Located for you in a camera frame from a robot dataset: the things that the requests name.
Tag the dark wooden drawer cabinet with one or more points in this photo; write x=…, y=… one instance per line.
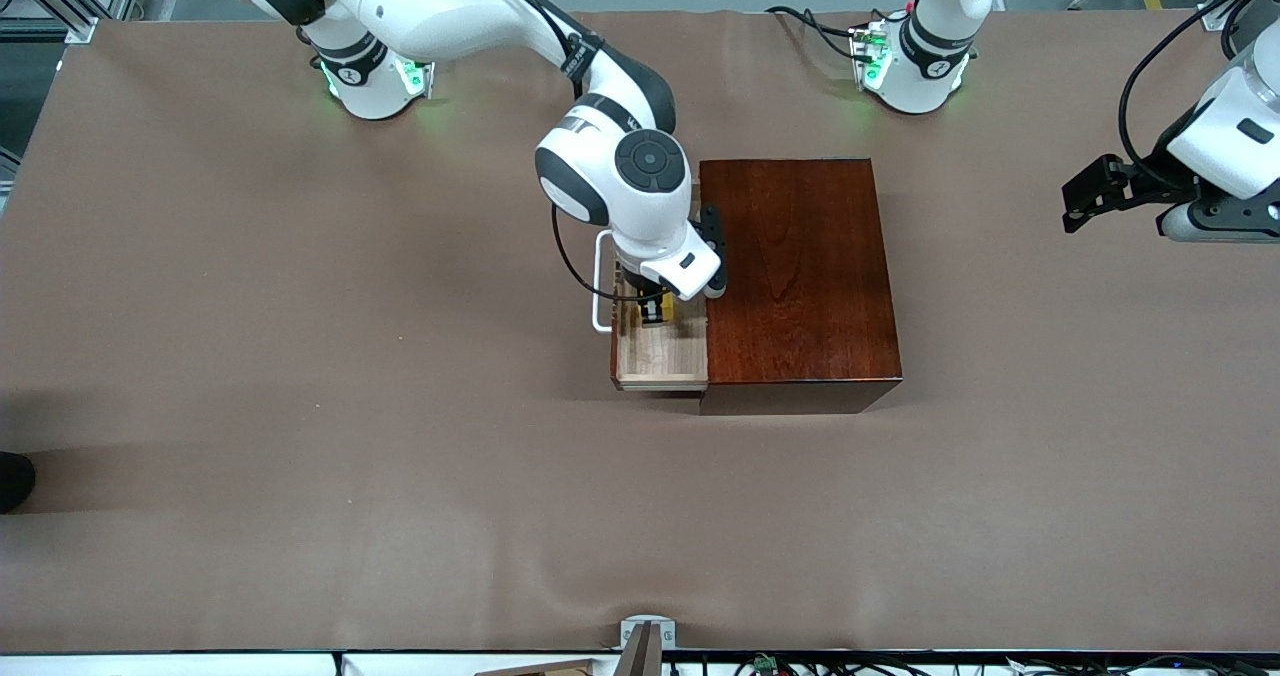
x=800, y=276

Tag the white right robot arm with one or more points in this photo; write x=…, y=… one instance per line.
x=440, y=6

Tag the brown table cloth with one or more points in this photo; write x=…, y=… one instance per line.
x=450, y=516

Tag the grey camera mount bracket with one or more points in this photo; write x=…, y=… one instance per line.
x=645, y=646

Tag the black round object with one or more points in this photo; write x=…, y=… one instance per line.
x=14, y=481

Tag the grey base connector bracket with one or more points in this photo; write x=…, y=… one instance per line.
x=420, y=71
x=868, y=56

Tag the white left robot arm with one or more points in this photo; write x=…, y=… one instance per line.
x=930, y=56

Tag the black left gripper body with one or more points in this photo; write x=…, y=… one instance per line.
x=1147, y=182

